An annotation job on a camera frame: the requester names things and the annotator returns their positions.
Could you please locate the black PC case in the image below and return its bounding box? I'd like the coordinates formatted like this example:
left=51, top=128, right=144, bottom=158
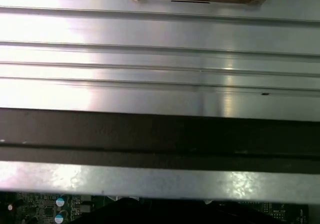
left=0, top=107, right=320, bottom=201

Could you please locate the green motherboard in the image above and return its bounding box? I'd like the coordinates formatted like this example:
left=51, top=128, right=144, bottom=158
left=0, top=190, right=320, bottom=224

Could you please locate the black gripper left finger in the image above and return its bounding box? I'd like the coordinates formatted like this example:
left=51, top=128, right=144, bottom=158
left=72, top=197, right=161, bottom=224

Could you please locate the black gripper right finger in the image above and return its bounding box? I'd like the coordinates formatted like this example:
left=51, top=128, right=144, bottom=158
left=164, top=202, right=271, bottom=224

